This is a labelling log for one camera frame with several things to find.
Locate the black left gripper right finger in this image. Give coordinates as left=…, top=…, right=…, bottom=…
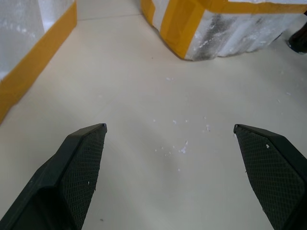
left=234, top=124, right=307, bottom=230

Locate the white foam box yellow tape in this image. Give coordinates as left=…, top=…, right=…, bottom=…
left=140, top=0, right=307, bottom=60

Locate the dark object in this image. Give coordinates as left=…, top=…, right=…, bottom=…
left=286, top=23, right=307, bottom=55

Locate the white package with yellow tape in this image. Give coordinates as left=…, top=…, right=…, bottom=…
left=0, top=0, right=78, bottom=125

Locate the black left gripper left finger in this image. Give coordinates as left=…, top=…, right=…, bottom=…
left=0, top=123, right=108, bottom=230

